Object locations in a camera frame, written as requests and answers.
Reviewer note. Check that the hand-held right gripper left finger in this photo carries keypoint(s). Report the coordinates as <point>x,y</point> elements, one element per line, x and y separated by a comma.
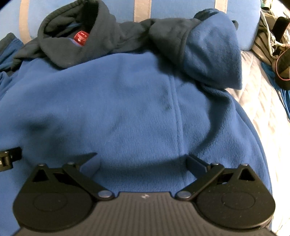
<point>87,157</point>

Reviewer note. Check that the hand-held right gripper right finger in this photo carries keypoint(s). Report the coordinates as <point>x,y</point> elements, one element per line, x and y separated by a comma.
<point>195,163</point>

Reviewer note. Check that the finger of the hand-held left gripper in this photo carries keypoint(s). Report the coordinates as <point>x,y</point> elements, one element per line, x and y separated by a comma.
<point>10,158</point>

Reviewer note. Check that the blue fleece jacket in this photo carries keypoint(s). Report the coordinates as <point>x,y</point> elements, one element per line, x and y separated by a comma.
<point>113,102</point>

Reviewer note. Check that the striped clothes pile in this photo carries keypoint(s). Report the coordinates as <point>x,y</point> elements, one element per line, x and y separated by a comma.
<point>262,43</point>

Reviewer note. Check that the white quilted lace bedspread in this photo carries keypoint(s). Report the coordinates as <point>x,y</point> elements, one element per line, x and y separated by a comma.
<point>260,109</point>

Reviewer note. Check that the black pink-trimmed cloth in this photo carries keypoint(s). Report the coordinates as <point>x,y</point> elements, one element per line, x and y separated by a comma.
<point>283,68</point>

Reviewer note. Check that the blue grey-striped pillow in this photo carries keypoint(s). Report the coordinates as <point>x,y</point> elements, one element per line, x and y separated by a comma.
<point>172,11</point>

